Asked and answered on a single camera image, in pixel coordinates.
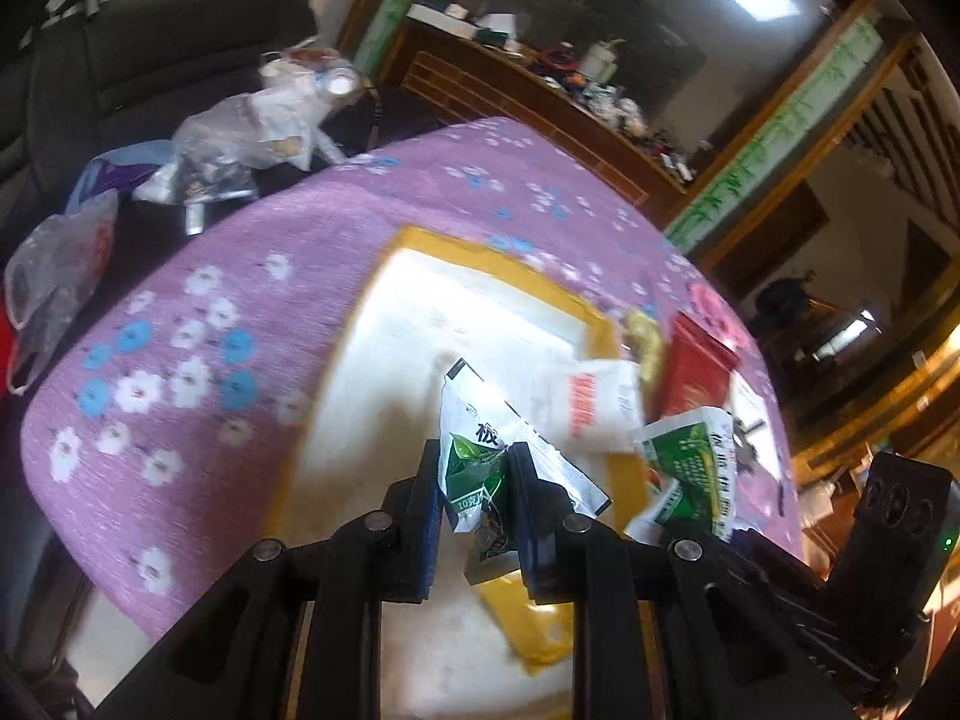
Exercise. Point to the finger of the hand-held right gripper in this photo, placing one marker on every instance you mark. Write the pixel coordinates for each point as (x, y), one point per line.
(802, 604)

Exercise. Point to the white paper sheet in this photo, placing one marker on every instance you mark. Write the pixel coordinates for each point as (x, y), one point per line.
(752, 401)

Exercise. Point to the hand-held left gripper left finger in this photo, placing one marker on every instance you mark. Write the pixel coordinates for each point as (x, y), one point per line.
(429, 525)

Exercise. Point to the white packet red print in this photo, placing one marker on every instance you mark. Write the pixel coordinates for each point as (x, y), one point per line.
(592, 405)

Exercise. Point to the crumpled clear plastic bag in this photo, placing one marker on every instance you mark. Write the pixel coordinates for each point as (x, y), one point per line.
(225, 135)

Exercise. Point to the blue purple plastic bag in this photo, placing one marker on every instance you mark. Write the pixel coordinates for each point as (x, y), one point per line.
(112, 169)

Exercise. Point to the large green white packet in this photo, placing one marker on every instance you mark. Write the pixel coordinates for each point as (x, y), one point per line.
(682, 465)

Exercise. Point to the white bottle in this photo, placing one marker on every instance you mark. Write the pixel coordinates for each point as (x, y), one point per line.
(600, 58)

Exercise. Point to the small green white sachet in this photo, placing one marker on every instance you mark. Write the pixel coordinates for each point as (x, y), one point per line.
(480, 457)

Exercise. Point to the white bag with jar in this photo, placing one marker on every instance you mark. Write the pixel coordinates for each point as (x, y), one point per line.
(300, 79)

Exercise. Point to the black sofa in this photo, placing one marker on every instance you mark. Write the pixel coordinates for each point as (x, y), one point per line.
(150, 52)

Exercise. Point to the purple floral tablecloth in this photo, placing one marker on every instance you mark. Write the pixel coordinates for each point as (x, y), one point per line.
(262, 240)

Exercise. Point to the white foam box yellow tape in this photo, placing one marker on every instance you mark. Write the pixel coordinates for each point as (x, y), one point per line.
(420, 330)

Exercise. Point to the wooden brick-pattern counter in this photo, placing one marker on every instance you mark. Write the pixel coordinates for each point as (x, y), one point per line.
(480, 90)

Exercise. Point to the flat white box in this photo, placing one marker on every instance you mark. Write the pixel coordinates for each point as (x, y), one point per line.
(442, 15)

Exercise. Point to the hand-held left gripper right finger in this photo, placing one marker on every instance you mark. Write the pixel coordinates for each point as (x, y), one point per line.
(525, 525)

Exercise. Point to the clear bag red print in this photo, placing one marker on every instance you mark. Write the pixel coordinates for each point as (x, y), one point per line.
(52, 277)

